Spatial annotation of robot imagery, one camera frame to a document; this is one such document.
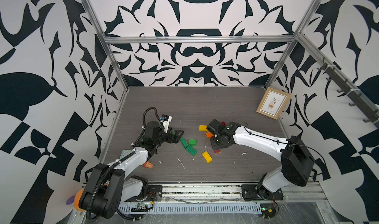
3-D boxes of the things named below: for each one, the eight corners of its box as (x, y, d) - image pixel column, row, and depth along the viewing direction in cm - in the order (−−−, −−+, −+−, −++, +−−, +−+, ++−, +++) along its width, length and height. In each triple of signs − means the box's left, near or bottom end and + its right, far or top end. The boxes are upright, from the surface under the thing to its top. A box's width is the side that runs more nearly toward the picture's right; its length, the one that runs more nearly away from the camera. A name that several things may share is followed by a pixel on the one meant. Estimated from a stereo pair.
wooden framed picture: (256, 111, 108) (264, 97, 96) (260, 100, 114) (268, 86, 103) (276, 119, 103) (288, 106, 92) (279, 107, 110) (290, 93, 98)
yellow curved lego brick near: (207, 164, 86) (208, 162, 84) (201, 154, 89) (201, 153, 87) (212, 160, 87) (213, 159, 85) (206, 151, 90) (206, 150, 89)
